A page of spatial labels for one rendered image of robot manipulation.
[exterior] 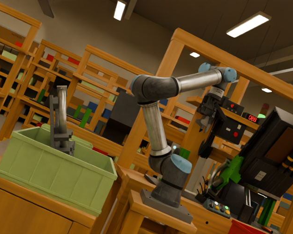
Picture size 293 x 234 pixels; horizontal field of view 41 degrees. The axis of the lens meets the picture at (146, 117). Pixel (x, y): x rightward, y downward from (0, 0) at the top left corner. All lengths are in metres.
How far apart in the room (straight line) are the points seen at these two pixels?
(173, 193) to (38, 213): 0.69
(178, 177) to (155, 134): 0.24
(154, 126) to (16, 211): 0.80
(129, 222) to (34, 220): 0.49
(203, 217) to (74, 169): 1.03
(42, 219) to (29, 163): 0.21
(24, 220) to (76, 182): 0.22
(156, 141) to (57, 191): 0.67
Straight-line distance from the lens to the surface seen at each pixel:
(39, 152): 1.48
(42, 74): 11.82
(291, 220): 3.26
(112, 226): 2.20
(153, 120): 1.92
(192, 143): 2.82
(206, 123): 2.10
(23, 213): 1.51
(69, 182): 1.48
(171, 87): 1.79
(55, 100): 1.56
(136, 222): 1.82
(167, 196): 1.89
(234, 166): 2.57
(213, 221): 2.31
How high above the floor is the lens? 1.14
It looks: 3 degrees up
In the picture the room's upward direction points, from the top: 24 degrees clockwise
